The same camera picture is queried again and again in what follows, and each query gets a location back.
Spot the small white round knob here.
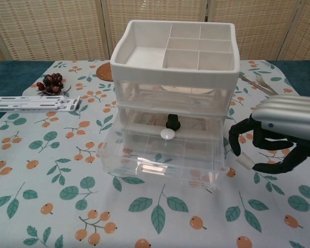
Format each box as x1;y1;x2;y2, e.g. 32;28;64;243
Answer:
160;129;176;141

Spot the small white cone piece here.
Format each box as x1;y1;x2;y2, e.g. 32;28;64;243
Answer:
236;152;256;171

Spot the round woven brown coaster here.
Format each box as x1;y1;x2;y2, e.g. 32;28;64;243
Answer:
96;63;114;82

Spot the small black knob piece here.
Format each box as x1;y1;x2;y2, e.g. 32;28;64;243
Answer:
165;113;182;130

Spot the woven bamboo folding screen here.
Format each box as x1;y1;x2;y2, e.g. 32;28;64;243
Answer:
0;0;310;63

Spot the metal fork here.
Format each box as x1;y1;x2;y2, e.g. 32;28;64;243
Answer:
255;74;278;96

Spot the floral printed tablecloth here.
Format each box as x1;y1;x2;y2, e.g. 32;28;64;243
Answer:
0;59;310;248

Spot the clear plastic drawer organizer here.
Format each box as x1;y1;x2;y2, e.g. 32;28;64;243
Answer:
110;20;241;156

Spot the white folding stand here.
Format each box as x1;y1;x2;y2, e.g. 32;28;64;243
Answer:
0;95;82;112

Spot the dark red grape bunch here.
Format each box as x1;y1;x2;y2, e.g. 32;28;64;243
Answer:
36;72;72;96

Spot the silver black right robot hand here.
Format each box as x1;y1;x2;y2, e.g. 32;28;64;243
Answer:
227;94;310;174

